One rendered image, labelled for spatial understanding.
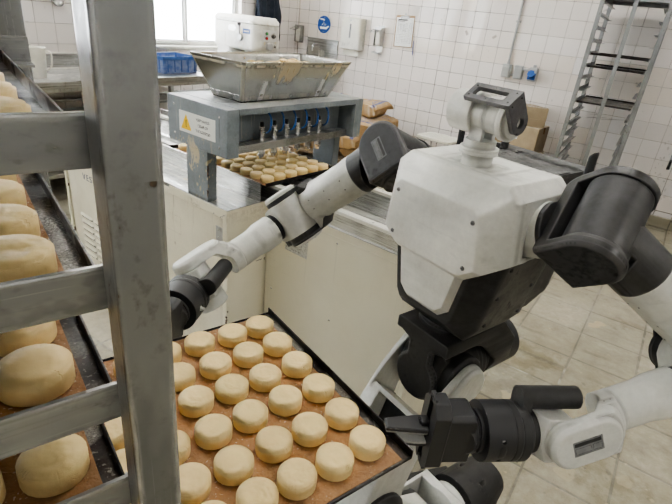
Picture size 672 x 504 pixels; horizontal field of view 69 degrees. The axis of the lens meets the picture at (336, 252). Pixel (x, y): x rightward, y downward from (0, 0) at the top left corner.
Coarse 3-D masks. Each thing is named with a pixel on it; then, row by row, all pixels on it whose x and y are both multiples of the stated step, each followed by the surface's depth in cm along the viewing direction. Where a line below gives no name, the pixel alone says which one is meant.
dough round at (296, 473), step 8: (288, 464) 62; (296, 464) 62; (304, 464) 62; (312, 464) 62; (280, 472) 61; (288, 472) 61; (296, 472) 61; (304, 472) 61; (312, 472) 61; (280, 480) 60; (288, 480) 60; (296, 480) 60; (304, 480) 60; (312, 480) 60; (280, 488) 60; (288, 488) 59; (296, 488) 59; (304, 488) 59; (312, 488) 60; (288, 496) 59; (296, 496) 59; (304, 496) 59
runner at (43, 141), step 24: (0, 120) 23; (24, 120) 24; (48, 120) 25; (72, 120) 25; (0, 144) 24; (24, 144) 24; (48, 144) 25; (72, 144) 26; (0, 168) 24; (24, 168) 25; (48, 168) 26; (72, 168) 26
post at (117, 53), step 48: (96, 0) 21; (144, 0) 22; (96, 48) 22; (144, 48) 23; (96, 96) 23; (144, 96) 24; (96, 144) 24; (144, 144) 25; (96, 192) 27; (144, 192) 26; (144, 240) 27; (144, 288) 28; (144, 336) 30; (144, 384) 31; (144, 432) 33; (144, 480) 34
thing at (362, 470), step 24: (216, 336) 87; (192, 360) 80; (264, 360) 82; (288, 384) 78; (216, 408) 72; (312, 408) 74; (192, 432) 67; (240, 432) 68; (336, 432) 70; (192, 456) 64; (312, 456) 66; (384, 456) 67; (216, 480) 61; (360, 480) 63
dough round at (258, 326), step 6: (252, 318) 89; (258, 318) 90; (264, 318) 90; (246, 324) 88; (252, 324) 88; (258, 324) 88; (264, 324) 88; (270, 324) 88; (252, 330) 87; (258, 330) 87; (264, 330) 87; (270, 330) 88; (252, 336) 87; (258, 336) 87
